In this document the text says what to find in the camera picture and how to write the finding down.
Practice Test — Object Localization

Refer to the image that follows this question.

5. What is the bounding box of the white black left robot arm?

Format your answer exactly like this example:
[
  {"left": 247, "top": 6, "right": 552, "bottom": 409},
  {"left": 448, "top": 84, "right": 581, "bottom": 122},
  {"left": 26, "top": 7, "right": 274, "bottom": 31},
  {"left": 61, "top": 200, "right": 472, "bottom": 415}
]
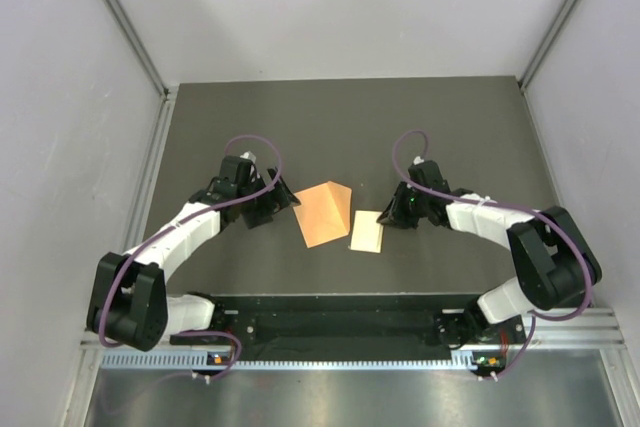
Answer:
[{"left": 86, "top": 152, "right": 300, "bottom": 352}]

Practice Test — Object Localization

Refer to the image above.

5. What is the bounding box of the right aluminium frame post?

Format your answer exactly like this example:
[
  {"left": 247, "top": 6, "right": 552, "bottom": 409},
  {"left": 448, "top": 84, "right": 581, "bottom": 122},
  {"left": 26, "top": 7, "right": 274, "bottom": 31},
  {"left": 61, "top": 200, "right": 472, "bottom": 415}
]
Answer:
[{"left": 518, "top": 0, "right": 581, "bottom": 93}]

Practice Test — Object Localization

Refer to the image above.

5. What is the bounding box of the aluminium frame post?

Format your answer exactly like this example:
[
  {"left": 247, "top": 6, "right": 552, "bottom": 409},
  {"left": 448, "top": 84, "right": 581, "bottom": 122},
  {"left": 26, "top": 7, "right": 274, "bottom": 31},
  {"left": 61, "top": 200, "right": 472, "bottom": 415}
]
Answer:
[
  {"left": 518, "top": 0, "right": 581, "bottom": 93},
  {"left": 103, "top": 0, "right": 169, "bottom": 99}
]

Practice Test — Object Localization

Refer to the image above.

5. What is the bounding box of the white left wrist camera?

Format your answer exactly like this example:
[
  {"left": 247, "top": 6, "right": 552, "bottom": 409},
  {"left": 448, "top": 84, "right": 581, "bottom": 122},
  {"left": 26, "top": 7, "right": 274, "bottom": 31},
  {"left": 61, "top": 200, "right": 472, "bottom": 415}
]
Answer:
[{"left": 241, "top": 151, "right": 257, "bottom": 165}]

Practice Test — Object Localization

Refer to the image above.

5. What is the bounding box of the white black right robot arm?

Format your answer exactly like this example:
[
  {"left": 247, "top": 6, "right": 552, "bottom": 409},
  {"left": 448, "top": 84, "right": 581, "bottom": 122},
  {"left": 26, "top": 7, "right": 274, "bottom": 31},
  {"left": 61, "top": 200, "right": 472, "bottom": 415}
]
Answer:
[{"left": 377, "top": 157, "right": 602, "bottom": 348}]

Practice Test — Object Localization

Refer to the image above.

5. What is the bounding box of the white slotted cable duct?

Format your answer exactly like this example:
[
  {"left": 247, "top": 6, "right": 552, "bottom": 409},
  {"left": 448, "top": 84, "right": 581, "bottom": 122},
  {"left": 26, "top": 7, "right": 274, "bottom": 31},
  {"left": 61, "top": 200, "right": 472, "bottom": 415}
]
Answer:
[{"left": 101, "top": 349, "right": 506, "bottom": 372}]

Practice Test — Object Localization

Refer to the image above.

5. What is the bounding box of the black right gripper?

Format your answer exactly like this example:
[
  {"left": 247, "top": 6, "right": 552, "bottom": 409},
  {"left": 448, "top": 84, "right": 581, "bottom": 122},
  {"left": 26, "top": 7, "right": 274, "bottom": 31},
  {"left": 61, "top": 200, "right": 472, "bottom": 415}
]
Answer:
[{"left": 378, "top": 181, "right": 430, "bottom": 229}]

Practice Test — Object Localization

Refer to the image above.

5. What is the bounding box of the left aluminium frame post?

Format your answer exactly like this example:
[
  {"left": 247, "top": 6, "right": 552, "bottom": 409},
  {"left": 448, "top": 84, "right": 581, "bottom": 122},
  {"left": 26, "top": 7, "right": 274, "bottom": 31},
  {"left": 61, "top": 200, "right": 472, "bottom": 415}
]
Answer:
[{"left": 103, "top": 0, "right": 169, "bottom": 99}]

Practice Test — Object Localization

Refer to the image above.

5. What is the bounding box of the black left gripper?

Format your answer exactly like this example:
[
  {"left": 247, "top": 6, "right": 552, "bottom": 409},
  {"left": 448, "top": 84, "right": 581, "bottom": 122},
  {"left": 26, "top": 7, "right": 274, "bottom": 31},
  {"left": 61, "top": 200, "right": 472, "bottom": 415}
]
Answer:
[{"left": 237, "top": 166, "right": 299, "bottom": 229}]

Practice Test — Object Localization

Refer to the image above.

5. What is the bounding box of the aluminium base profile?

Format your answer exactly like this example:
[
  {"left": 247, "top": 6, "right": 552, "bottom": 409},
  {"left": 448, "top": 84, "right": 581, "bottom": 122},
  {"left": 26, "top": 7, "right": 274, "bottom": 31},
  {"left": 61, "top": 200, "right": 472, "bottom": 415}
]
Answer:
[{"left": 519, "top": 309, "right": 626, "bottom": 348}]

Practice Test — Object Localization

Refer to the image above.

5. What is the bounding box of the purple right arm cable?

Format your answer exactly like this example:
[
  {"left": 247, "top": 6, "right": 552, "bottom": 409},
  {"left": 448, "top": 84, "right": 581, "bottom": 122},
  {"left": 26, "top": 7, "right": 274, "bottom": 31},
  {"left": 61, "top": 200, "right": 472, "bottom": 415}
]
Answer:
[{"left": 391, "top": 128, "right": 599, "bottom": 383}]

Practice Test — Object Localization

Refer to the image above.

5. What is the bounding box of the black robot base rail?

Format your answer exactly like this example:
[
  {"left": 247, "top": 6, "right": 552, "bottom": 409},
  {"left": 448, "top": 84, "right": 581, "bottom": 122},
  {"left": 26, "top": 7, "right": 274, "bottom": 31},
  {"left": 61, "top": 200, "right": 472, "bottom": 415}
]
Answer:
[{"left": 205, "top": 294, "right": 493, "bottom": 353}]

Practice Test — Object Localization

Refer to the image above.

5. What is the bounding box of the cream paper letter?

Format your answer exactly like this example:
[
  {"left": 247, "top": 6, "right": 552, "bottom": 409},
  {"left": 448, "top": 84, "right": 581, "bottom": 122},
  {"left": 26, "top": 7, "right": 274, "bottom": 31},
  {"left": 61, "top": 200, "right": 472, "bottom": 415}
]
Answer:
[{"left": 349, "top": 210, "right": 384, "bottom": 254}]

